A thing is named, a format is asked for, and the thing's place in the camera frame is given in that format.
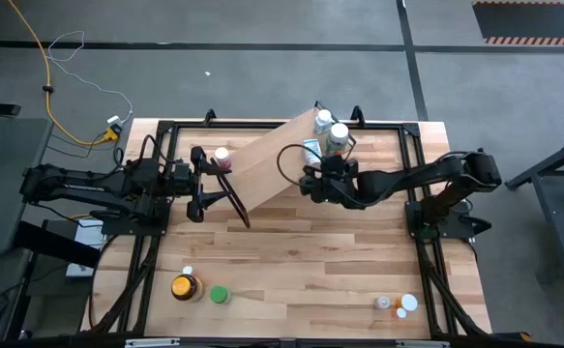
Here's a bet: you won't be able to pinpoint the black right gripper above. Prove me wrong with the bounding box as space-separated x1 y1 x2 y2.
299 153 361 205

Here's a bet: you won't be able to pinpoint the silver aluminium bar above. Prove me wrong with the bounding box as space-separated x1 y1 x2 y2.
395 339 451 348
124 337 181 348

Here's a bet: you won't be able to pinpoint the white bottle blue label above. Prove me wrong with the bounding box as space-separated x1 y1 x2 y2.
313 108 335 135

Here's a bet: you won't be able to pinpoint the black desk beam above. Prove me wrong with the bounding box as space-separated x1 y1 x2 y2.
13 219 104 270

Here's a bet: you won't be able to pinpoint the thin white cable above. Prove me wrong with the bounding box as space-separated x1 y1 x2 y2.
45 30 134 126

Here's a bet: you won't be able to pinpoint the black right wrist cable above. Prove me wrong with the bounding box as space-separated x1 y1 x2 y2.
276 143 321 189

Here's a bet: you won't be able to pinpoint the white bottle teal label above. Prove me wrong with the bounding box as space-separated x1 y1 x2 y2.
302 138 323 169

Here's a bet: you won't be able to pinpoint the black mat hazard stripes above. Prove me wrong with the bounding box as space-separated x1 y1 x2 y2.
471 0 564 47

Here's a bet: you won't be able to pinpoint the wide orange bottle white cap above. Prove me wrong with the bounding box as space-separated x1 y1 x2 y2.
393 293 419 313

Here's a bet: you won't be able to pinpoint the gummy jar white lid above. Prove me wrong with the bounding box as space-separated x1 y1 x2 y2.
326 122 350 157

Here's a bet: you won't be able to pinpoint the large amber bottle yellow cap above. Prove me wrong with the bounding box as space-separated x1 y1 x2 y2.
170 274 204 304

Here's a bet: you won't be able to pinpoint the bottle with green cap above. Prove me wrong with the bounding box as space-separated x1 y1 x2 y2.
209 285 233 305

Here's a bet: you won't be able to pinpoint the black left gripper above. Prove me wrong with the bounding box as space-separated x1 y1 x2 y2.
171 145 232 224

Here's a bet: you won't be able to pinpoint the pink bottle white cap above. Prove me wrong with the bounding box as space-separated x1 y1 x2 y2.
213 146 233 170

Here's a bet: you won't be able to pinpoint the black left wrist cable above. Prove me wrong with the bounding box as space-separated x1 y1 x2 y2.
138 133 176 168

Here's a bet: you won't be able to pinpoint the wooden shelf black metal frame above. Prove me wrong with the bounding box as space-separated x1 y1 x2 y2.
209 100 358 229

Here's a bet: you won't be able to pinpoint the black table frame rails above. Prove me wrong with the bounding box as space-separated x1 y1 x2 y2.
80 108 493 339

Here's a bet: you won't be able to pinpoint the grey desk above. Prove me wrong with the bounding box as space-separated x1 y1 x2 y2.
0 115 53 256

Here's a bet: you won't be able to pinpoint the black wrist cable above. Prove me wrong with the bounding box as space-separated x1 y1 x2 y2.
276 143 321 189
138 133 176 168

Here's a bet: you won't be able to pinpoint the yellow cable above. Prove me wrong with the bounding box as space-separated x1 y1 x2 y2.
6 0 118 146

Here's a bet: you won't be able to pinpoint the black side table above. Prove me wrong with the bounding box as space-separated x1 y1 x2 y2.
0 248 92 342

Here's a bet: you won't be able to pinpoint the yellow extension socket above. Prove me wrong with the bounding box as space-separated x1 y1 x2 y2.
101 124 122 143

